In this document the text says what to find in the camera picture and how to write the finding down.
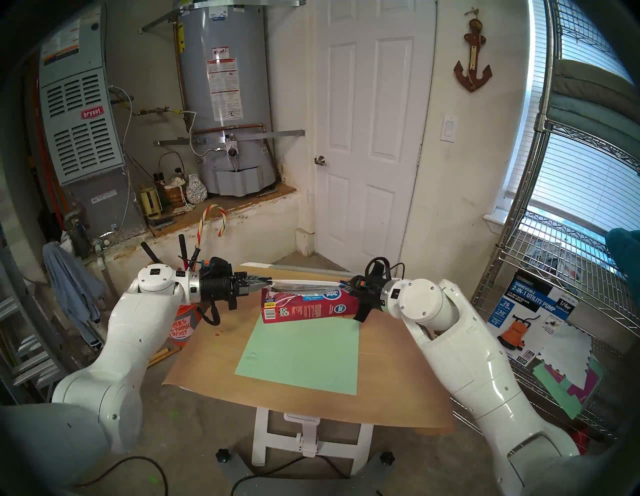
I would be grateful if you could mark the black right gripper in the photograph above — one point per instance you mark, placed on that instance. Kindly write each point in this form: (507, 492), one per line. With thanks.
(372, 299)

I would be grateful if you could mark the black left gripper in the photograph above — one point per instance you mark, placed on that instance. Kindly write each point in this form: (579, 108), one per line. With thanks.
(217, 290)

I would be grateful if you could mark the clear ziplock bag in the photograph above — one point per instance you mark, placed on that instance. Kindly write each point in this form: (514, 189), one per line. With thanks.
(310, 286)

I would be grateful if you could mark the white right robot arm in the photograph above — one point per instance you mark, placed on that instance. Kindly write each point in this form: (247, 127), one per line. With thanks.
(465, 360)

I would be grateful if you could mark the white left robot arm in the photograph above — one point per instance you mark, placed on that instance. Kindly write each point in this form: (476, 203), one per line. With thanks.
(130, 330)

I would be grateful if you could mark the red ziplock bag box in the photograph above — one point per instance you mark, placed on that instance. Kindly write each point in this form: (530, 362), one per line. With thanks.
(310, 310)

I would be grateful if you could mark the striped candy cane decoration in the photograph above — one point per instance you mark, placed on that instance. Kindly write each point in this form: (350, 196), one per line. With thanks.
(201, 227)

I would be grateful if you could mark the light green paper sheet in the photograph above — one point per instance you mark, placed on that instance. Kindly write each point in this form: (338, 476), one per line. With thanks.
(300, 355)

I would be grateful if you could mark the orange plastic bucket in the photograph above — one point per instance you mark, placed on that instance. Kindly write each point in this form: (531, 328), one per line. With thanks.
(182, 327)

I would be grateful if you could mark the wooden ledge board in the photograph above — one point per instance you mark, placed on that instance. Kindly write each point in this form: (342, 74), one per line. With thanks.
(230, 202)

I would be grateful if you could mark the foil wrapped bundle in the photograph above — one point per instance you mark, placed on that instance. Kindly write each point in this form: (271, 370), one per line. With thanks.
(196, 191)

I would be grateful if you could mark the white panel door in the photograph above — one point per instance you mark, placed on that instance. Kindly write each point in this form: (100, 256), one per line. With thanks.
(372, 150)

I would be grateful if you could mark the white folding table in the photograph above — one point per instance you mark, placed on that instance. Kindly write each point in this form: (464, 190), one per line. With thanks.
(310, 442)

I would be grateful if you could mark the white window sill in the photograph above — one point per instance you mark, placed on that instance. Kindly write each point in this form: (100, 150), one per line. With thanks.
(495, 222)

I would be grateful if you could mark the black round base knob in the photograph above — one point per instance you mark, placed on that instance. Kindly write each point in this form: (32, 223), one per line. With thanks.
(222, 455)
(386, 457)

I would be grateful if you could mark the utility pump cardboard box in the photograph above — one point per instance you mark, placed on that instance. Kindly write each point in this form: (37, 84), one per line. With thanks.
(525, 325)

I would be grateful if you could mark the blue hanging cloth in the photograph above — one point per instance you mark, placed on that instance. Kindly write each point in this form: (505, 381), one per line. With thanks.
(70, 285)

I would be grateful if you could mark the yellow gas pipe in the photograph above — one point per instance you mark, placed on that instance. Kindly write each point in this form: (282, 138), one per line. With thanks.
(157, 111)

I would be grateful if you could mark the grey water heater tank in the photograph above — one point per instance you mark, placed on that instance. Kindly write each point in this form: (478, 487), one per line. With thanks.
(250, 75)

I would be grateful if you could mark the white jagged paper sheet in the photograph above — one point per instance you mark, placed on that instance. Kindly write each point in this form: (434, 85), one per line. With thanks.
(565, 352)

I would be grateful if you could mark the grey Bryant furnace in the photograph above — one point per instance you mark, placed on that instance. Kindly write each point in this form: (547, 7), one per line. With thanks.
(80, 130)

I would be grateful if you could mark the green foam sheet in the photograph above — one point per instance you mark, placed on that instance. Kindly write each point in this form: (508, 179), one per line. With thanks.
(557, 395)

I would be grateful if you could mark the grey metal ladder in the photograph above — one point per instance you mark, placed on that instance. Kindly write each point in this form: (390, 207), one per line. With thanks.
(30, 360)

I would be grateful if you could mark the white window blinds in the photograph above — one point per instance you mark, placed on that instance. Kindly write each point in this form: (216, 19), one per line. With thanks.
(580, 180)

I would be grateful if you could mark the pink foam sheet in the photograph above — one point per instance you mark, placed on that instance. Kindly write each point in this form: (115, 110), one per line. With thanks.
(585, 390)

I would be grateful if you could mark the small red object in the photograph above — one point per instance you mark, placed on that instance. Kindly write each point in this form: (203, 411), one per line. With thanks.
(580, 440)

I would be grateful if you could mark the teal cloth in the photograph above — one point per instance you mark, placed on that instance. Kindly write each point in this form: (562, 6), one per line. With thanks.
(625, 252)

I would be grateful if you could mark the green folded cushion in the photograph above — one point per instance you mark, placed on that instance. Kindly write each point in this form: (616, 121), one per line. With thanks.
(585, 122)

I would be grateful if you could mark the olive folded cushion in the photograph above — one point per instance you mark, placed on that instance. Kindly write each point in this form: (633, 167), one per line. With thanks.
(595, 80)

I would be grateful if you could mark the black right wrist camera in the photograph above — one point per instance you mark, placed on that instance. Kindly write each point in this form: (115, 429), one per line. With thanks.
(373, 282)

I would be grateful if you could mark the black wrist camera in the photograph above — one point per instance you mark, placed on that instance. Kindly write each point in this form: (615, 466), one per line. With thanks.
(217, 266)
(373, 282)

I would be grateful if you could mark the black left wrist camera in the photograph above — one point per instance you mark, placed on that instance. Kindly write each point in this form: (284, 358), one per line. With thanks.
(217, 266)

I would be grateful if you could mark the white light switch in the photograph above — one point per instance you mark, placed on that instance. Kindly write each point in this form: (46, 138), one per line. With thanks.
(449, 129)

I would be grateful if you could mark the rusty anchor wall decoration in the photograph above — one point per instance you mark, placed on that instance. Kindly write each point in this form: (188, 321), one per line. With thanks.
(473, 57)

